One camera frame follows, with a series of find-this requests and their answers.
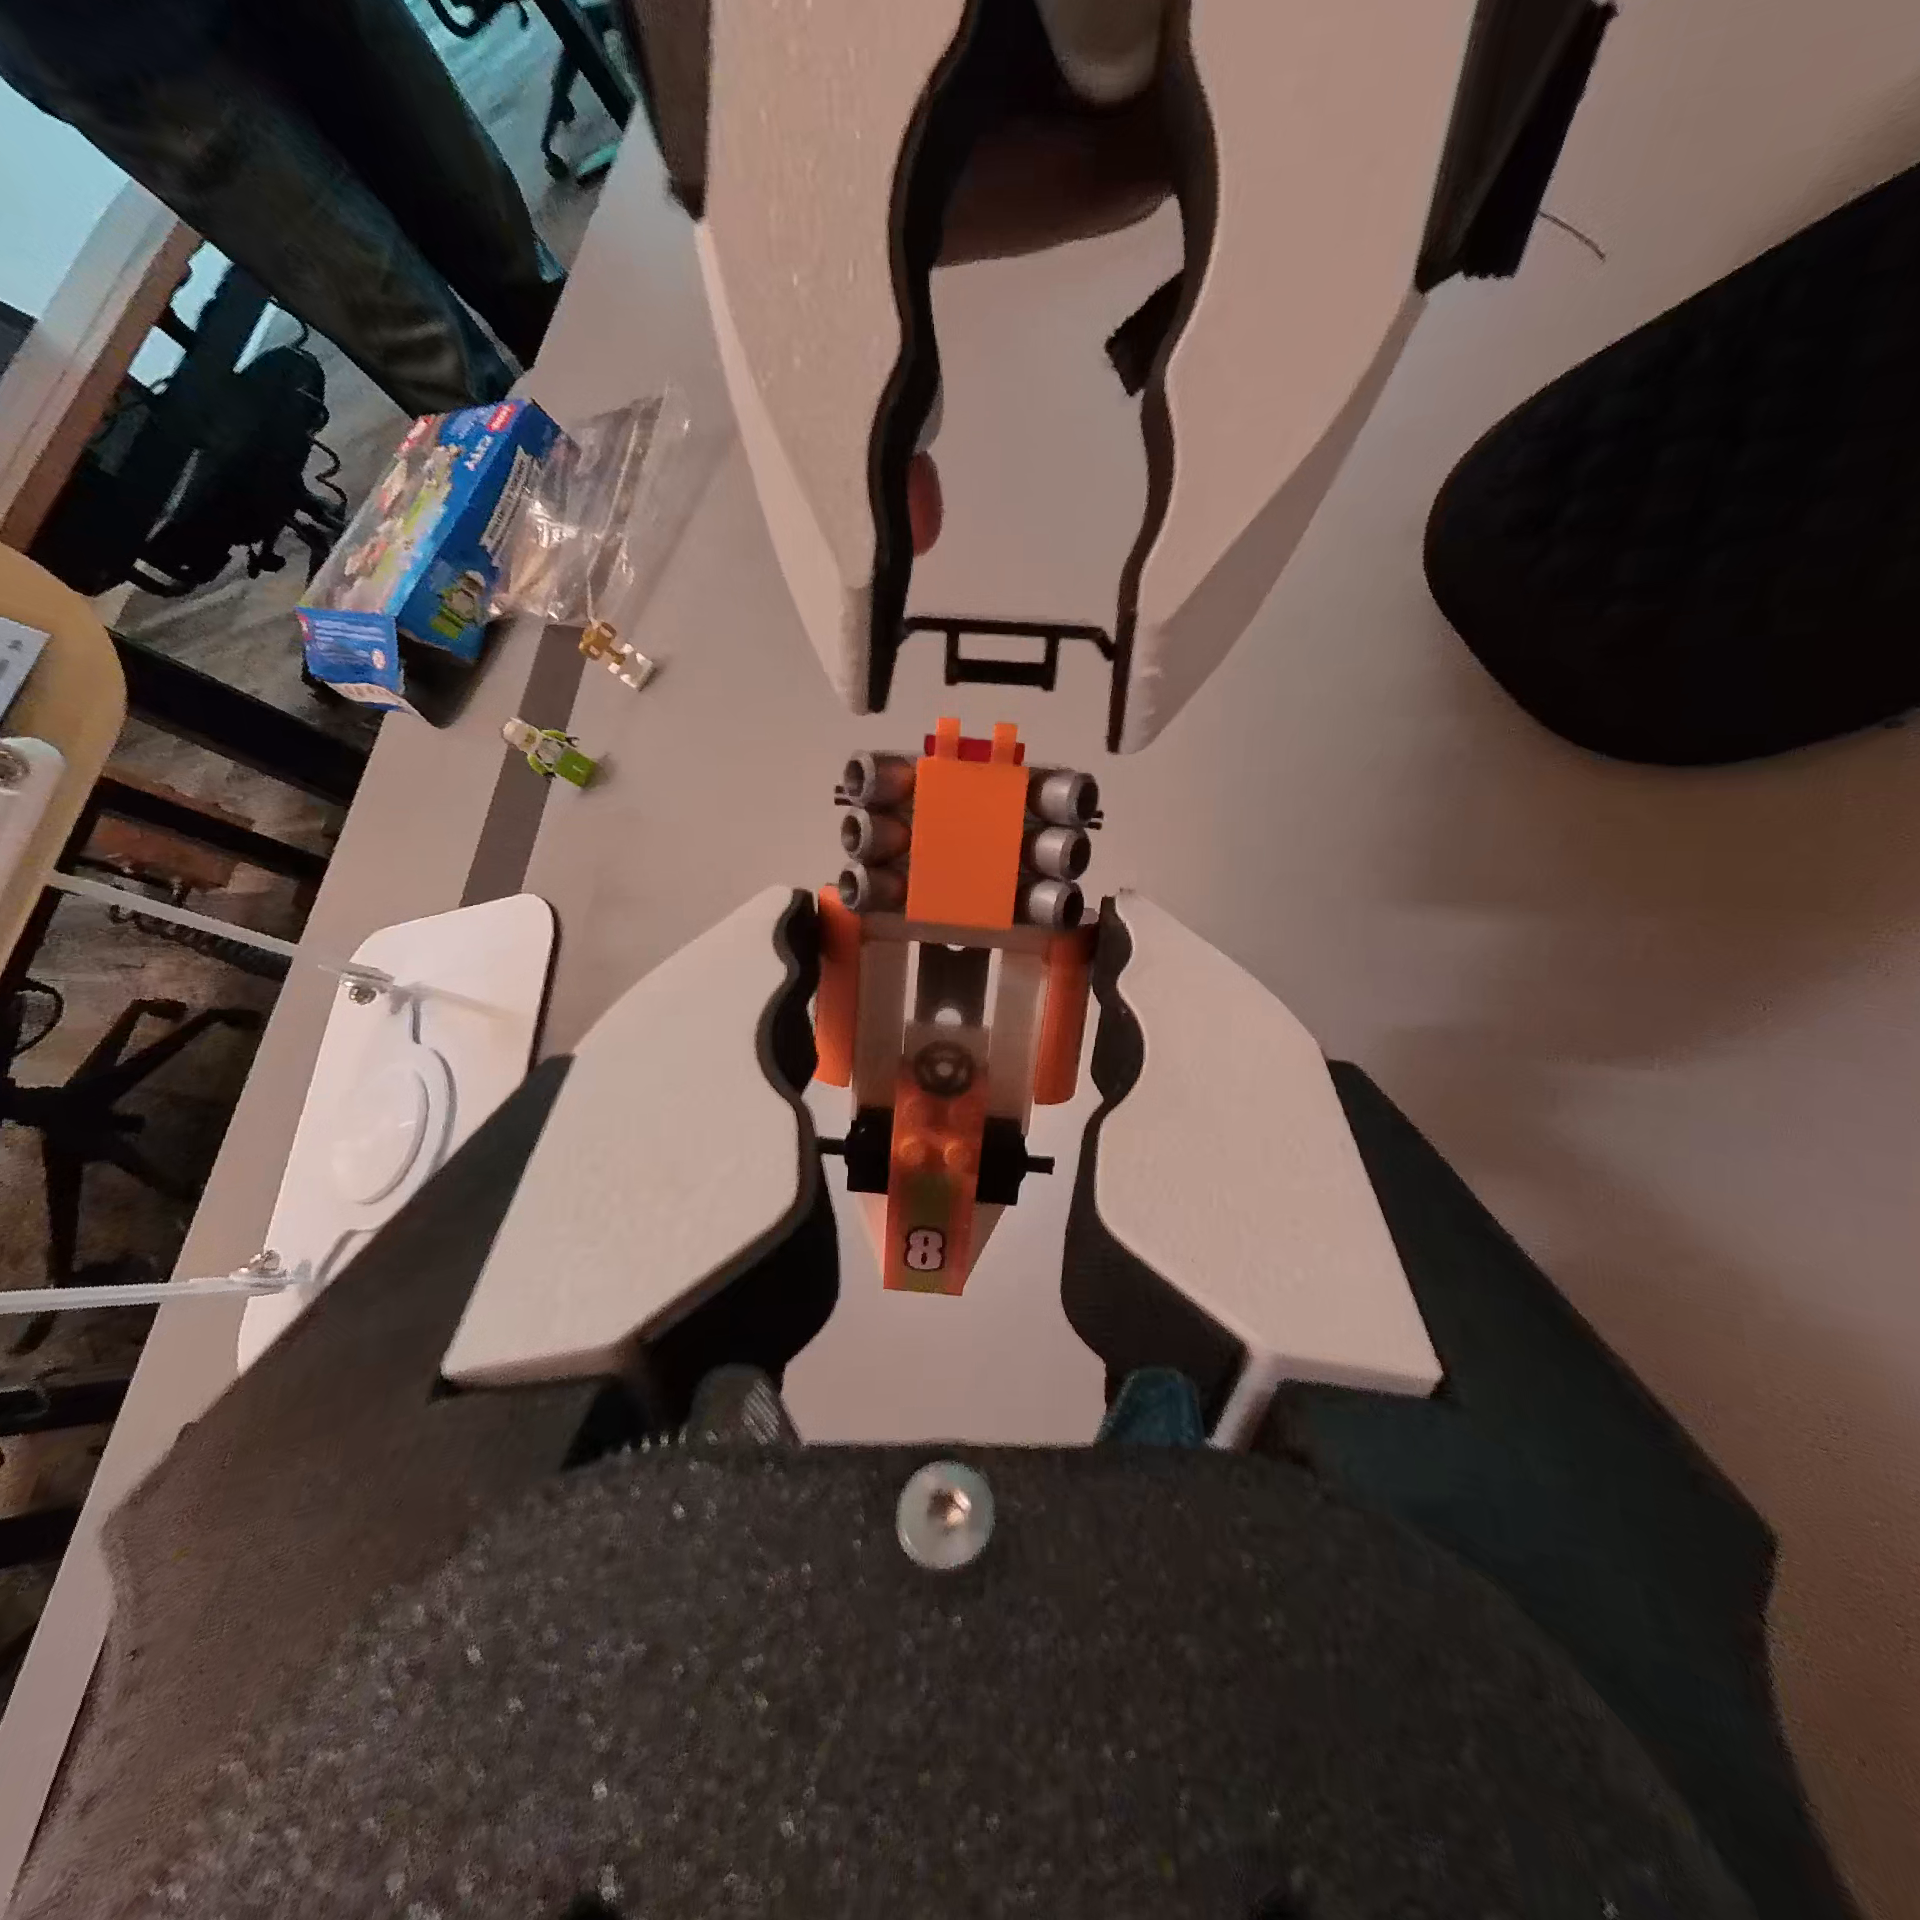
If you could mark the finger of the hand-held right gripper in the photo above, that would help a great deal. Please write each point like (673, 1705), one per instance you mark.
(795, 270)
(1306, 270)

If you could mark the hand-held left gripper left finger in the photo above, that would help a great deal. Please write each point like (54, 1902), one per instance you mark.
(646, 1186)

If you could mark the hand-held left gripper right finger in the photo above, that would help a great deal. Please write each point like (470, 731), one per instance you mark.
(1259, 1186)

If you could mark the white book stand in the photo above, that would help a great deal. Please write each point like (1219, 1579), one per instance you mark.
(422, 1110)

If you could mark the orange printed lego piece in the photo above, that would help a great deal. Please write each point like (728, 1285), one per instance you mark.
(931, 1216)

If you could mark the orange white lego car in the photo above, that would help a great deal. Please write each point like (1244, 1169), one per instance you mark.
(961, 1019)

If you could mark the black lego frame piece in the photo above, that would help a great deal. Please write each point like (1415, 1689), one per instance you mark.
(1016, 630)

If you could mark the orange lego plate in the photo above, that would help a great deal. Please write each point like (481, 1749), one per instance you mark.
(967, 826)

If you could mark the clear plastic bag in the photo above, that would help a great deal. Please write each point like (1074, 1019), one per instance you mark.
(601, 510)

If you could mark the small gold trophy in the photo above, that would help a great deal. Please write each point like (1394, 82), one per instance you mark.
(619, 651)

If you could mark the black textured pad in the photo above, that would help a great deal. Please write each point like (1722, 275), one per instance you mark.
(1711, 510)

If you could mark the green minifigure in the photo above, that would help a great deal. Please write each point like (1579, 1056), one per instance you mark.
(555, 754)

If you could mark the blue cardboard box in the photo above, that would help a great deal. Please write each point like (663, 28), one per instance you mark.
(435, 555)

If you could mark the black office chair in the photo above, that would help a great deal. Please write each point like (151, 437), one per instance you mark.
(195, 467)

